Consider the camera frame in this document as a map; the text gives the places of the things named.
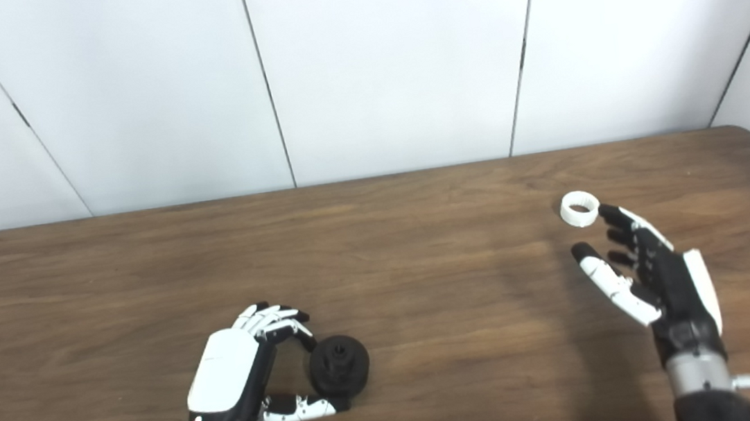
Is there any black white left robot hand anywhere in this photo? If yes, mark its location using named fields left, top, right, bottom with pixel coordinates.
left=175, top=293, right=356, bottom=421

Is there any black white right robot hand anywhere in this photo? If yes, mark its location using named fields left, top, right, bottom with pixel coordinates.
left=566, top=192, right=728, bottom=376

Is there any round black plastic part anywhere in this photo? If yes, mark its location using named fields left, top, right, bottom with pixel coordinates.
left=306, top=332, right=375, bottom=401

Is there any white plastic ring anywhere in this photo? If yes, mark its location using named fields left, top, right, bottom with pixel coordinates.
left=558, top=188, right=604, bottom=229

